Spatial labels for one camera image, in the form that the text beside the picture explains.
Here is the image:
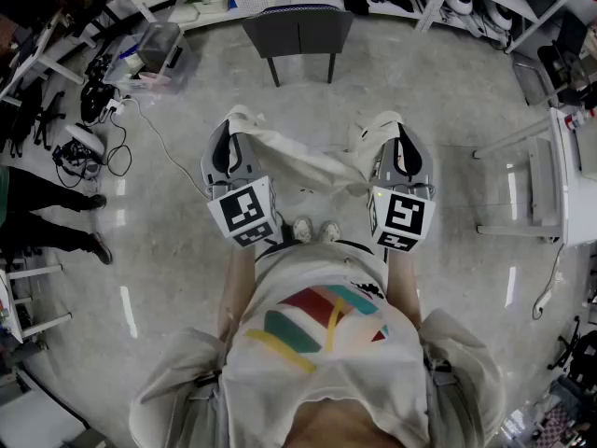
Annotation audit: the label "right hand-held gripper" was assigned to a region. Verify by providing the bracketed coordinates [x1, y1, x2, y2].
[368, 122, 437, 254]

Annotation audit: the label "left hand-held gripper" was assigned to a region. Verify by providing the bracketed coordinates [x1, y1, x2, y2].
[200, 119, 280, 250]

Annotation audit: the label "cream clothes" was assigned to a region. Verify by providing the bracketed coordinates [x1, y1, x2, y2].
[222, 104, 406, 199]

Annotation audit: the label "grey chair with blue seat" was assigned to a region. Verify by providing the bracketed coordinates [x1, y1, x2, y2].
[241, 3, 355, 88]

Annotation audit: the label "person's right forearm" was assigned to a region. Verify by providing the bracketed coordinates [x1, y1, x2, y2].
[384, 248, 423, 330]

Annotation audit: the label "person's left forearm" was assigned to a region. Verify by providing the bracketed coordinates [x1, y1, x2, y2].
[217, 247, 258, 344]

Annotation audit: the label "black office chair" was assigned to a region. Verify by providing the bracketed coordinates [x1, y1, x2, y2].
[8, 81, 66, 158]

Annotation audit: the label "black chair with dark seat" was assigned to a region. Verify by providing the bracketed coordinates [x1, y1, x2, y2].
[535, 11, 597, 106]

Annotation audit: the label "person's left white shoe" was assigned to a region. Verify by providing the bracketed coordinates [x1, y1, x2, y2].
[292, 217, 313, 244]

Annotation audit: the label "clear plastic storage box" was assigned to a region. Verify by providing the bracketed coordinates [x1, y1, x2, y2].
[103, 21, 187, 95]

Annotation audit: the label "white oval device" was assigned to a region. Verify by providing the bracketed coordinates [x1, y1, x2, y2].
[63, 123, 106, 158]

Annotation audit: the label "pile of black equipment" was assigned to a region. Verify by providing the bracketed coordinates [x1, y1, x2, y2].
[79, 56, 118, 123]

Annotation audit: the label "white table with metal legs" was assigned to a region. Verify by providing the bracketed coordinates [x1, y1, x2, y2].
[473, 107, 597, 246]

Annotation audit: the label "white rounded device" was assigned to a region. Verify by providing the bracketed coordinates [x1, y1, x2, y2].
[484, 2, 514, 32]
[442, 0, 475, 18]

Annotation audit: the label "red item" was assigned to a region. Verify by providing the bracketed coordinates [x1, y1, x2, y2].
[563, 109, 597, 130]

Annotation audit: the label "person's white printed shirt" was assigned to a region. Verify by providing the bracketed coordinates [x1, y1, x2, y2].
[128, 239, 509, 448]

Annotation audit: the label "white desk with white legs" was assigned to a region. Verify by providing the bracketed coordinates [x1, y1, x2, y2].
[0, 9, 88, 106]

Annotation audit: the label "small white side table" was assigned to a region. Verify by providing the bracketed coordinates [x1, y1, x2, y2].
[0, 261, 74, 344]

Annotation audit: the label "long white cable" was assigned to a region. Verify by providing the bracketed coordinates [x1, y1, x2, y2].
[120, 98, 211, 200]

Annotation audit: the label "black looped cable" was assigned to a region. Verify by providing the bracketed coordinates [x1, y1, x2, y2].
[104, 114, 133, 178]

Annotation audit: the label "grey metal frame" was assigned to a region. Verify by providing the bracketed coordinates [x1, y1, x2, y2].
[511, 58, 556, 106]

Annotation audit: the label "small black device with cables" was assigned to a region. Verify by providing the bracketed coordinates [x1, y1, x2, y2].
[50, 138, 104, 189]

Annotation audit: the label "short white floor cable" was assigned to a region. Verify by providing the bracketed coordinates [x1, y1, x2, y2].
[531, 243, 565, 321]

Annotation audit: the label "grey shoulder strap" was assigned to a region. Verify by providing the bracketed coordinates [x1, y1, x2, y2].
[423, 359, 461, 448]
[188, 369, 223, 448]

